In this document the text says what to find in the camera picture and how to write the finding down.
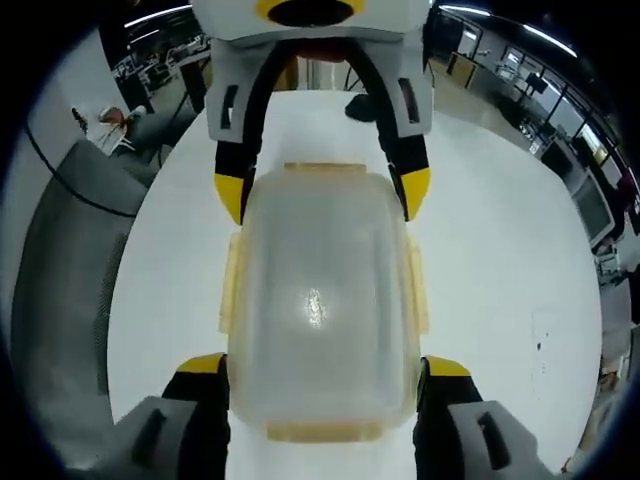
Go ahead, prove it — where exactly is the clear plastic buckle box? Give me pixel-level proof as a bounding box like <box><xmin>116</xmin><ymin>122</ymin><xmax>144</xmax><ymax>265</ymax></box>
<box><xmin>217</xmin><ymin>160</ymin><xmax>432</xmax><ymax>445</ymax></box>

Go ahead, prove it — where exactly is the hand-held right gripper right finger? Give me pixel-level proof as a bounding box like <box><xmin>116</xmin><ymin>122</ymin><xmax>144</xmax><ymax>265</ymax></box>
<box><xmin>412</xmin><ymin>354</ymin><xmax>540</xmax><ymax>480</ymax></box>

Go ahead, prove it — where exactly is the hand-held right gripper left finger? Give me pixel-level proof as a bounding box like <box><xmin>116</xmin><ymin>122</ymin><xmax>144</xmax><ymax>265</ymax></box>
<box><xmin>112</xmin><ymin>350</ymin><xmax>232</xmax><ymax>480</ymax></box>

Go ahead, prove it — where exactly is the small black object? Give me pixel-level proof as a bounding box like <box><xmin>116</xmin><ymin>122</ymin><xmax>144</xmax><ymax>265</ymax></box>
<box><xmin>344</xmin><ymin>93</ymin><xmax>382</xmax><ymax>125</ymax></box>

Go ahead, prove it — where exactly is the grey mesh chair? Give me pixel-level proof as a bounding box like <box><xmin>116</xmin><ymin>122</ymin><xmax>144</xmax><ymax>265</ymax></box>
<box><xmin>9</xmin><ymin>138</ymin><xmax>154</xmax><ymax>397</ymax></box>

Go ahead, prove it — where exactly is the black cable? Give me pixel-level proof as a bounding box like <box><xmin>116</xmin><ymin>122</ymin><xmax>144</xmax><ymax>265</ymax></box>
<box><xmin>23</xmin><ymin>107</ymin><xmax>144</xmax><ymax>220</ymax></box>

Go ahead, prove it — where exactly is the grey desk monitor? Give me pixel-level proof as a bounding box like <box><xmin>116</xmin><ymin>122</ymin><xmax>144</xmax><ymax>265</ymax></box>
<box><xmin>571</xmin><ymin>173</ymin><xmax>615</xmax><ymax>247</ymax></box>

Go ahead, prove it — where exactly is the wooden leg chair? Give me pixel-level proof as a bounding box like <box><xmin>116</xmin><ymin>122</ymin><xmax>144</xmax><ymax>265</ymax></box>
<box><xmin>71</xmin><ymin>103</ymin><xmax>152</xmax><ymax>153</ymax></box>

